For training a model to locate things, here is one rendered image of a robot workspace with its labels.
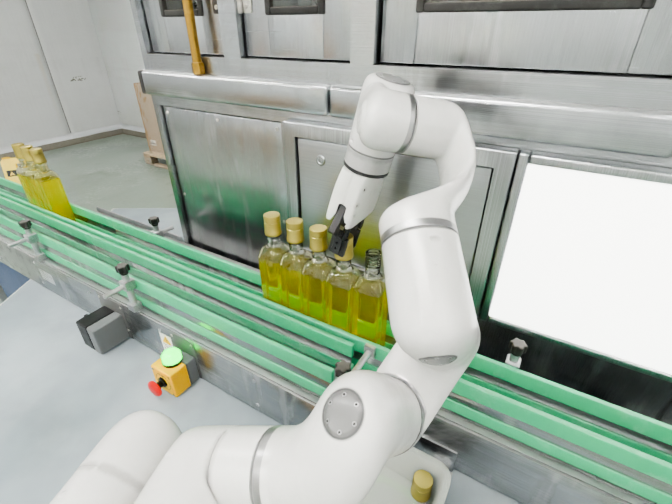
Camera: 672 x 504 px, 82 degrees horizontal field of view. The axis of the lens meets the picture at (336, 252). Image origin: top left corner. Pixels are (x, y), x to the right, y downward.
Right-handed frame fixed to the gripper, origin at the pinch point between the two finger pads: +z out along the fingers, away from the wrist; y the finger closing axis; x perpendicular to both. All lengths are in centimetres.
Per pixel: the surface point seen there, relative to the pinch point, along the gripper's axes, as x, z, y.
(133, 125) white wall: -517, 239, -306
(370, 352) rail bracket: 13.5, 16.5, 4.9
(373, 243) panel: 1.5, 6.8, -13.1
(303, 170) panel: -19.2, -1.6, -12.8
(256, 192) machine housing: -34.1, 12.8, -16.2
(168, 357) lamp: -24.7, 37.7, 20.1
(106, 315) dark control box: -52, 47, 18
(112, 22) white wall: -539, 102, -306
